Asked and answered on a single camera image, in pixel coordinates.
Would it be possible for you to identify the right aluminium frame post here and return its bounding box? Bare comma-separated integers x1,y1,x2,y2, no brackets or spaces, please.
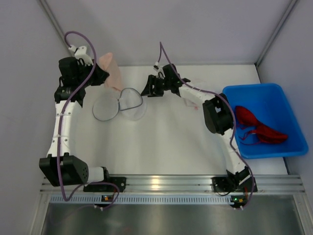
254,0,300,69

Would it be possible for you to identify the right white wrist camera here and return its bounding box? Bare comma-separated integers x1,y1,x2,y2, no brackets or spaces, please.
153,62,165,79

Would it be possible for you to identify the red bra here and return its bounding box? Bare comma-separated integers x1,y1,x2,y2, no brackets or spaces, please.
235,106,289,145

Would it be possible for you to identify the aluminium frame post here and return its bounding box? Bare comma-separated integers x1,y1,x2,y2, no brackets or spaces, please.
254,0,300,69
36,0,74,56

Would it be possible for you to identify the left aluminium frame post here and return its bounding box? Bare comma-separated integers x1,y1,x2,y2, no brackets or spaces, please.
36,0,74,56

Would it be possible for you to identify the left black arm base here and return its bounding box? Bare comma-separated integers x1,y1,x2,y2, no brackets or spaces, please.
83,177,127,192

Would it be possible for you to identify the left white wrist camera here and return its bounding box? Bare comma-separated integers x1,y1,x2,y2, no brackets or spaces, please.
68,45,93,66

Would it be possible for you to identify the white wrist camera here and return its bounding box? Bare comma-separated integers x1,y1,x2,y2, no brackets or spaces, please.
153,62,165,79
68,45,93,66

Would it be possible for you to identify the aluminium front rail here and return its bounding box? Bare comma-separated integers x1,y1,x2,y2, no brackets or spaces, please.
40,174,306,194

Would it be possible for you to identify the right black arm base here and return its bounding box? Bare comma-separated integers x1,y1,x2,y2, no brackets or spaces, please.
212,169,258,196

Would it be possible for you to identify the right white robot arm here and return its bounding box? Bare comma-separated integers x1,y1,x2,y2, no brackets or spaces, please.
141,63,251,186

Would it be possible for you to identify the blue plastic bin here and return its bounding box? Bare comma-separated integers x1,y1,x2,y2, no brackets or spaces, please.
223,83,309,159

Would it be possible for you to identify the slotted grey cable duct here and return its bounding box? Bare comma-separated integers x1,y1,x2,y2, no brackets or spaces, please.
49,194,247,204

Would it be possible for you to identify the pink beige bra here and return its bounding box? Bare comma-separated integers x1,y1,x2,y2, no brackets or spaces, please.
98,52,123,92

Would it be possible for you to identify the pink trimmed mesh laundry bag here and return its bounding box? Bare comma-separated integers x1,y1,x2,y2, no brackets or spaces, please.
183,98,199,110

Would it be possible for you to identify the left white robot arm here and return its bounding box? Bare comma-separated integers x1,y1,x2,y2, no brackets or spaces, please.
39,57,109,187

